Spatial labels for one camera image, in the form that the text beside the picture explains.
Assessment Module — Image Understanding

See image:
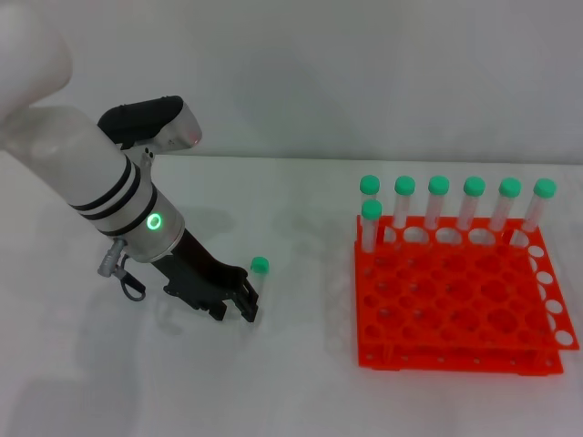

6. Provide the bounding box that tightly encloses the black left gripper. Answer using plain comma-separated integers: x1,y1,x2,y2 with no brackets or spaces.
151,227,261,325

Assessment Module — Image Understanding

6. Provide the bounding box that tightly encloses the clear test tube green cap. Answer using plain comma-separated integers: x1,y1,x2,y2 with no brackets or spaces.
249,255,272,320
489,177,523,233
361,198,384,255
457,176,486,231
392,175,417,229
358,174,383,204
426,175,451,230
518,178,557,238

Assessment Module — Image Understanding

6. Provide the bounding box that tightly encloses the orange test tube rack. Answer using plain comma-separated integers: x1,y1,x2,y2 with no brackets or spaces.
353,214,580,377

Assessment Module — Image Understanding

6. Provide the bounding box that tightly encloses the left arm connector cable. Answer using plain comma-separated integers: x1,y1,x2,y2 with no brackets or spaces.
97,239,148,302

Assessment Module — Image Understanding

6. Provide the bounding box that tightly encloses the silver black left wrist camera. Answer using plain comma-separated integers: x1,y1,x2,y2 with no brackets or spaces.
97,95,204,155

